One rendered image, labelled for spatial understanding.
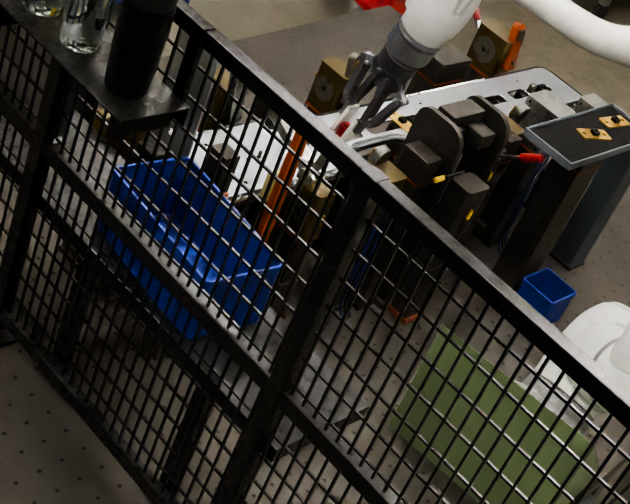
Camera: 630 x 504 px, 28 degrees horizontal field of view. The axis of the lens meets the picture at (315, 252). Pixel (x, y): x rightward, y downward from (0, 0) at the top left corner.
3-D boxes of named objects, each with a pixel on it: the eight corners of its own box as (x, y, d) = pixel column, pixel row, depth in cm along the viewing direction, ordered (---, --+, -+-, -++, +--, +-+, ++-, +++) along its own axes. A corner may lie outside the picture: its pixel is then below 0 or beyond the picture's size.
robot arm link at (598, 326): (564, 405, 262) (630, 325, 264) (614, 436, 245) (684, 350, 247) (517, 361, 255) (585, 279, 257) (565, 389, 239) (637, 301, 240)
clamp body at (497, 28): (439, 120, 366) (490, 13, 345) (472, 148, 360) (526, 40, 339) (420, 124, 360) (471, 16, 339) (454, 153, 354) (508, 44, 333)
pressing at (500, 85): (534, 61, 348) (536, 56, 347) (594, 107, 338) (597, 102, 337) (146, 144, 253) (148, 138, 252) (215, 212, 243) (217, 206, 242)
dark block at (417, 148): (351, 286, 289) (420, 139, 264) (371, 305, 285) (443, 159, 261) (336, 291, 285) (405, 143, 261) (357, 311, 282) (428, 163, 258)
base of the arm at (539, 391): (578, 452, 261) (595, 432, 261) (582, 443, 240) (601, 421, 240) (509, 396, 266) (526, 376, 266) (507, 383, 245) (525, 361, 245)
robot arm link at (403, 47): (424, 9, 228) (406, 32, 232) (391, 14, 222) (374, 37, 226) (452, 46, 226) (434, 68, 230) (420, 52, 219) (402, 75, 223)
